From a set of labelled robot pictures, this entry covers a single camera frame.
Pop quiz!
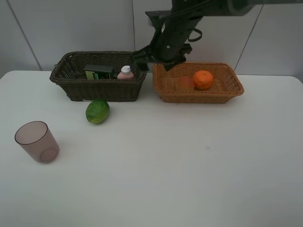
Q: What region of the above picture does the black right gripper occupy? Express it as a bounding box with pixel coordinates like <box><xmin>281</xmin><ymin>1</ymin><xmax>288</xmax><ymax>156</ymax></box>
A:
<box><xmin>132</xmin><ymin>20</ymin><xmax>192</xmax><ymax>72</ymax></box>

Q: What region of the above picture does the pink lotion bottle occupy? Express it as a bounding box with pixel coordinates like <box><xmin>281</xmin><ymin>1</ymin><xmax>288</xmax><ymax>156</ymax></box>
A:
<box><xmin>117</xmin><ymin>65</ymin><xmax>134</xmax><ymax>79</ymax></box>

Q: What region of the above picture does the red yellow peach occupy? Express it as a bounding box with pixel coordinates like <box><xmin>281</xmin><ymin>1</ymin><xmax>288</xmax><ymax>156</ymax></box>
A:
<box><xmin>175</xmin><ymin>76</ymin><xmax>195</xmax><ymax>91</ymax></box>

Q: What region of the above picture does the orange mandarin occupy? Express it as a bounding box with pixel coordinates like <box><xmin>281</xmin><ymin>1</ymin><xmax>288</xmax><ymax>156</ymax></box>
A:
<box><xmin>193</xmin><ymin>70</ymin><xmax>214</xmax><ymax>90</ymax></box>

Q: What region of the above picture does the black pump bottle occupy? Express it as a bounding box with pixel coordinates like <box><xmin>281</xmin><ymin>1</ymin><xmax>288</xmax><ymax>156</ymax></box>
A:
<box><xmin>84</xmin><ymin>64</ymin><xmax>115</xmax><ymax>80</ymax></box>

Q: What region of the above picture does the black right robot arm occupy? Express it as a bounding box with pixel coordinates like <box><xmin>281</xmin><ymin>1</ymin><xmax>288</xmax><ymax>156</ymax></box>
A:
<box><xmin>131</xmin><ymin>0</ymin><xmax>298</xmax><ymax>72</ymax></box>

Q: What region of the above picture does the light orange wicker basket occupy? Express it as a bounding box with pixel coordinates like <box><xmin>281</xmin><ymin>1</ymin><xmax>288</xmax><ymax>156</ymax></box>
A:
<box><xmin>152</xmin><ymin>62</ymin><xmax>244</xmax><ymax>104</ymax></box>

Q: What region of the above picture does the green lime fruit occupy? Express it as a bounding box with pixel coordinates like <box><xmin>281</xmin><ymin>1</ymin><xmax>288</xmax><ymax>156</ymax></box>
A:
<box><xmin>85</xmin><ymin>99</ymin><xmax>110</xmax><ymax>124</ymax></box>

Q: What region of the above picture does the dark brown wicker basket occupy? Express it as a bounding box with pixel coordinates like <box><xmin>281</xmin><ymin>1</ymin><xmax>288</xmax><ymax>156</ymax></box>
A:
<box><xmin>50</xmin><ymin>51</ymin><xmax>147</xmax><ymax>102</ymax></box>

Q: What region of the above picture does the translucent purple plastic cup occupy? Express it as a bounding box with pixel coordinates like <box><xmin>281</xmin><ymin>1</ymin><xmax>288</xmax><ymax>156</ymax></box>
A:
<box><xmin>14</xmin><ymin>121</ymin><xmax>60</xmax><ymax>163</ymax></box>

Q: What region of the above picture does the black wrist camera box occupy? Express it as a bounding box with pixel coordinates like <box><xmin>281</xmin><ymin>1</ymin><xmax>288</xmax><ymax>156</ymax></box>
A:
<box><xmin>145</xmin><ymin>10</ymin><xmax>170</xmax><ymax>27</ymax></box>

